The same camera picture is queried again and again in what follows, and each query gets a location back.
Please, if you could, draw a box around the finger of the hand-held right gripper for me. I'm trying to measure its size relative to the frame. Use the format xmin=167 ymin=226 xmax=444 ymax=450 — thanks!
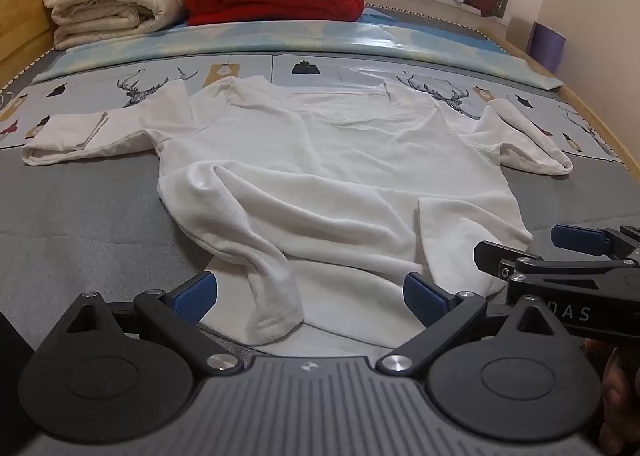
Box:
xmin=551 ymin=225 xmax=640 ymax=260
xmin=474 ymin=241 xmax=640 ymax=285

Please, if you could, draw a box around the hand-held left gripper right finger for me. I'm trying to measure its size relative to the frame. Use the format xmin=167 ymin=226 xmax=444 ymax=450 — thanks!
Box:
xmin=375 ymin=272 xmax=568 ymax=378

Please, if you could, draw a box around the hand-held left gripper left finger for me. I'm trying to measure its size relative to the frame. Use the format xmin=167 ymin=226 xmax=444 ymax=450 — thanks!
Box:
xmin=62 ymin=272 xmax=247 ymax=378

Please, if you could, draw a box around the white long-sleeved shirt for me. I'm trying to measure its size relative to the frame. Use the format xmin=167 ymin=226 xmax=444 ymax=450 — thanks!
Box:
xmin=21 ymin=75 xmax=574 ymax=348

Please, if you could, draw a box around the person's right hand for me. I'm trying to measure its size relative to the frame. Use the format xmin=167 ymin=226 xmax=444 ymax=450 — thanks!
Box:
xmin=585 ymin=338 xmax=640 ymax=456

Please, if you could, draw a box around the deer print sheet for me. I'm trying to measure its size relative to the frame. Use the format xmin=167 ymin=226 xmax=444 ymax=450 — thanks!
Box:
xmin=0 ymin=53 xmax=626 ymax=164

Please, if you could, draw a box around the plain blue sheet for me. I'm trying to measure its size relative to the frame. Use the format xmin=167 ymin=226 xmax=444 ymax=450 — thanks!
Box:
xmin=360 ymin=6 xmax=403 ymax=44

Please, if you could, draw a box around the cream fluffy folded blanket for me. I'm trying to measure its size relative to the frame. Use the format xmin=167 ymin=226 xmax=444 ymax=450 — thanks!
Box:
xmin=50 ymin=0 xmax=188 ymax=51

